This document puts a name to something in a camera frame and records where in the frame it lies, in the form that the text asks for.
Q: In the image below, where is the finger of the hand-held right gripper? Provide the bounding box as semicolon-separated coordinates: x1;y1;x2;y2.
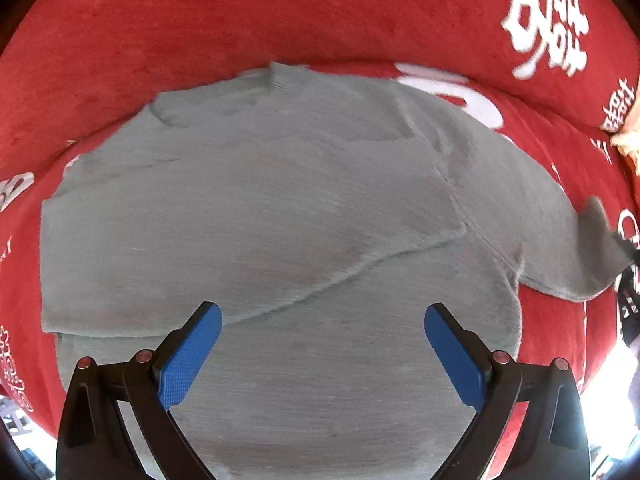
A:
607;230;640;267

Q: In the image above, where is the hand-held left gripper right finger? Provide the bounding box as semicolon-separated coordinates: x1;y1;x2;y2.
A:
424;303;592;480

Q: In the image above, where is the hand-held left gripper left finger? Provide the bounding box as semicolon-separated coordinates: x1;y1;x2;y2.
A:
56;301;232;480

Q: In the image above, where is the grey fleece sweater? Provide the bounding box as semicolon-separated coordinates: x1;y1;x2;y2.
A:
39;61;631;480

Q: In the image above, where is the tan plush cloth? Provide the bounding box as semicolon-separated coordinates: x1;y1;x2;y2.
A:
610;119;640;177

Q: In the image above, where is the red printed blanket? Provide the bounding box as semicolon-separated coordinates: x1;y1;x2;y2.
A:
0;0;640;480

